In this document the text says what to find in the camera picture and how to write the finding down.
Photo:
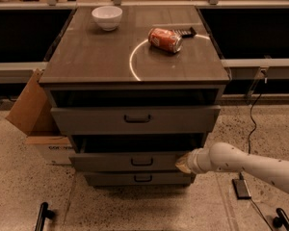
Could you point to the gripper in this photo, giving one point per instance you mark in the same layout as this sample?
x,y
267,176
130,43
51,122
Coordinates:
x,y
192,161

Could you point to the grey drawer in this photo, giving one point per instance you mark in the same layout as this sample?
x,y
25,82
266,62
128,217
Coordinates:
x,y
109,179
136,120
119,153

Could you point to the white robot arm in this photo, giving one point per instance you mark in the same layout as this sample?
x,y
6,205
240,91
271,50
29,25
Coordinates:
x,y
224,157

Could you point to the grey top drawer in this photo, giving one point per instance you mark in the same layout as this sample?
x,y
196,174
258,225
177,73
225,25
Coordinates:
x,y
136,120

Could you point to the grey drawer cabinet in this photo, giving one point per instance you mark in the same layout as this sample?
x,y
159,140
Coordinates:
x,y
92,68

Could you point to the grey bottom drawer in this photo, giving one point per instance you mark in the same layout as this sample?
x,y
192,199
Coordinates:
x,y
109,179

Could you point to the black power adapter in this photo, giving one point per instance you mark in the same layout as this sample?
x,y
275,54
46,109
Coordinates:
x,y
241,189

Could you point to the orange soda can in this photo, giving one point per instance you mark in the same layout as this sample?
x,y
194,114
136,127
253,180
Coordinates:
x,y
165,39

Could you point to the cardboard box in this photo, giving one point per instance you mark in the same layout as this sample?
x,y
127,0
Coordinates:
x,y
31,115

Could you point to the white ceramic bowl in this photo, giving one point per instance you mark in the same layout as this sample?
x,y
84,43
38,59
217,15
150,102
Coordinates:
x,y
107,17

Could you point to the black right base handle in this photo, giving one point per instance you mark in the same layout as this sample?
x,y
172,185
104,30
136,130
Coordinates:
x,y
281,219

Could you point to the black base handle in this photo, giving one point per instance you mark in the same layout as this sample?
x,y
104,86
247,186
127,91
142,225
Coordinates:
x,y
44,214
281,219

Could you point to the black left base handle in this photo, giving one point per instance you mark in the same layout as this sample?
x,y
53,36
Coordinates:
x,y
44,214

